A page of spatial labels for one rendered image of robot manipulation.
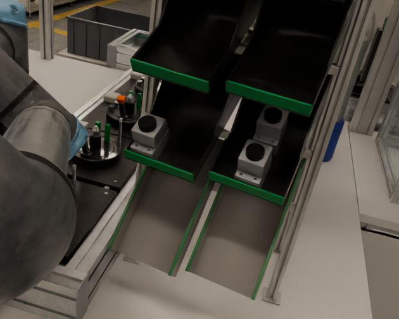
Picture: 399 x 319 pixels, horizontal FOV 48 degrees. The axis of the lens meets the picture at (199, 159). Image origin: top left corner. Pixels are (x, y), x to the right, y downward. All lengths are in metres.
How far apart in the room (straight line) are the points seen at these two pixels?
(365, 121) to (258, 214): 1.14
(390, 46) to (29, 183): 1.66
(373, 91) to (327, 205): 0.64
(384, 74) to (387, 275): 0.76
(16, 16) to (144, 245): 0.45
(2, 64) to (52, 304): 0.47
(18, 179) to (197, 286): 0.78
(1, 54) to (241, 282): 0.55
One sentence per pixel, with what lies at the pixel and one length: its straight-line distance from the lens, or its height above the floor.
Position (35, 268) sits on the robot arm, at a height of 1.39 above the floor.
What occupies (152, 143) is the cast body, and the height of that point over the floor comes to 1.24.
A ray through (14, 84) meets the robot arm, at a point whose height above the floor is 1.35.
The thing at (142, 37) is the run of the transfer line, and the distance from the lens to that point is 2.33.
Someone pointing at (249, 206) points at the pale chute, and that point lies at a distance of 0.86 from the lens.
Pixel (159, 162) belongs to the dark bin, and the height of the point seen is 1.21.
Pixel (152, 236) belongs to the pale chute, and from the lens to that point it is 0.87.
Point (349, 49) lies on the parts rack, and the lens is 0.75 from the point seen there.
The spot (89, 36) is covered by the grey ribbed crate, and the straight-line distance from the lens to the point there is 2.94.
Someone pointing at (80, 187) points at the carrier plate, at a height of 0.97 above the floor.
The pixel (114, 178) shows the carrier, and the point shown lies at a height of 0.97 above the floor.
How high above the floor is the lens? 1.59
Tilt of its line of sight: 30 degrees down
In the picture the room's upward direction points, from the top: 10 degrees clockwise
